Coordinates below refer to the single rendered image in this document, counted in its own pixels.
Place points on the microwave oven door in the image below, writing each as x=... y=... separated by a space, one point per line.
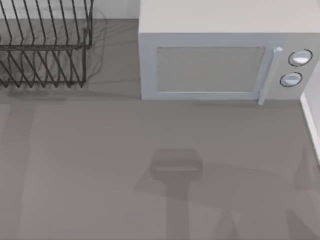
x=210 y=70

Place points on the pale microwave oven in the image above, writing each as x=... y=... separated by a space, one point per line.
x=225 y=20

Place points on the small microwave knob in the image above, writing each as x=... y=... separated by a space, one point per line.
x=291 y=80

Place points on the large microwave knob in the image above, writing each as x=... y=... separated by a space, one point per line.
x=300 y=58

